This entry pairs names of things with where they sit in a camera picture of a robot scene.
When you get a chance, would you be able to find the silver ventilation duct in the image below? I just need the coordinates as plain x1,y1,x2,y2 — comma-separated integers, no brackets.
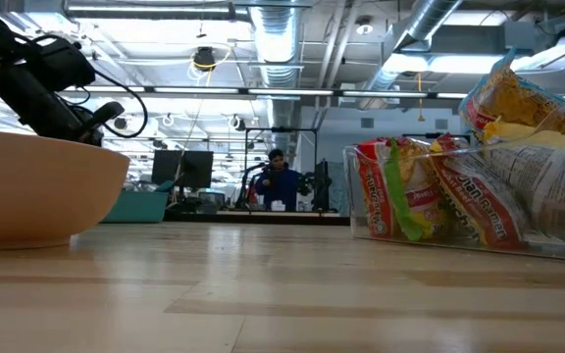
247,0,308,128

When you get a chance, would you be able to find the black aluminium table frame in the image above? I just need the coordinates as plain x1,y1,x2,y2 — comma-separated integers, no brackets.
163,209,351,227

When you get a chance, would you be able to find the long ceiling light strip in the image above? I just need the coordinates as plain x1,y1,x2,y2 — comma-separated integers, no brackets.
61,82,565,103

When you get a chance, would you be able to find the person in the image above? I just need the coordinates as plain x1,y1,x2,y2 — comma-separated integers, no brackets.
254,149,303,212

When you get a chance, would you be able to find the black ceiling cable reel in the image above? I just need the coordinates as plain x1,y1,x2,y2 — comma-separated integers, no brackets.
192,46,218,74

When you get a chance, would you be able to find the orange bowl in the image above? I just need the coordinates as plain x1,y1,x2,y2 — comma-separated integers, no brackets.
0,128,131,250

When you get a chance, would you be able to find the roast beef ramen packet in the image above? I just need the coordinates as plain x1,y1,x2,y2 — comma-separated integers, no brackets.
428,132,530,249

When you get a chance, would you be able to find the pink green ramen packet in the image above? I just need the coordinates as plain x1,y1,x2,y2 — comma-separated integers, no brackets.
354,136,443,243

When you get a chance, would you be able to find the clear plastic container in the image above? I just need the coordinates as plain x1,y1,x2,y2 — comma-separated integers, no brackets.
343,95,565,264

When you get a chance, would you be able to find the yellow ramen packet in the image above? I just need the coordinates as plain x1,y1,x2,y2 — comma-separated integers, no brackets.
481,120,565,249

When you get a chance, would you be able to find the black background monitor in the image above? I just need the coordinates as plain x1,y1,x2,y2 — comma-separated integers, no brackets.
182,150,215,190
151,149,184,190

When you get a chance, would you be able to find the teal plastic basket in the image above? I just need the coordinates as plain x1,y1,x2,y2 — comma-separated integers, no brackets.
101,179,176,225

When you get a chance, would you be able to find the dark background monitor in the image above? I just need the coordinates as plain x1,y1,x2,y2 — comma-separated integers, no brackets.
311,159,335,212

